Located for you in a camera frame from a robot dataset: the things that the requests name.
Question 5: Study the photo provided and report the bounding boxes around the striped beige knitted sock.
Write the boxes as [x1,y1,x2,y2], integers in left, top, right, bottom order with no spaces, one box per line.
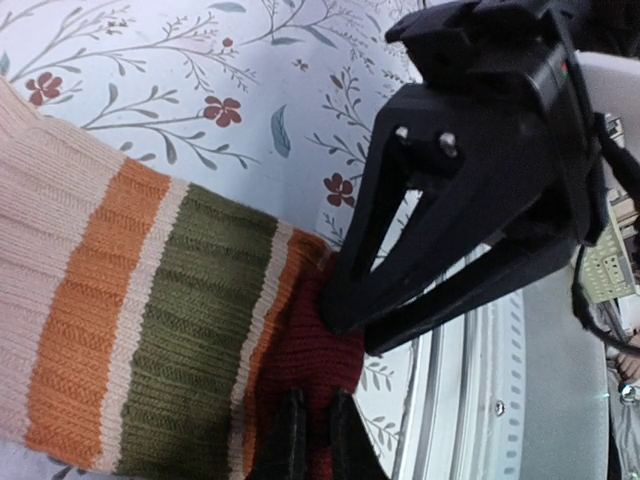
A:
[1,83,364,479]

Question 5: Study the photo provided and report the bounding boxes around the floral patterned table cloth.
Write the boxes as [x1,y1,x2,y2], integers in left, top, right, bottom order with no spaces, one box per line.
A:
[1,1,419,479]

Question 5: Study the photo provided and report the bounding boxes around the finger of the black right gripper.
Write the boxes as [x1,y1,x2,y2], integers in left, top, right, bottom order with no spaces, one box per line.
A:
[365,237,577,355]
[321,84,545,333]

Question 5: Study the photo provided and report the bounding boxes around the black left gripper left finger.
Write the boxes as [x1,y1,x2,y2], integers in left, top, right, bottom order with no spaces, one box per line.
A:
[252,389,306,480]

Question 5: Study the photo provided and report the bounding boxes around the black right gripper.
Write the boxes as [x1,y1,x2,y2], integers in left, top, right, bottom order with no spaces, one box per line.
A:
[385,1,606,245]

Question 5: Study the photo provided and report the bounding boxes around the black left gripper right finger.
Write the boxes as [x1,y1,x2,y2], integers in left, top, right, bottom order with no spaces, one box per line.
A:
[330,390,388,480]

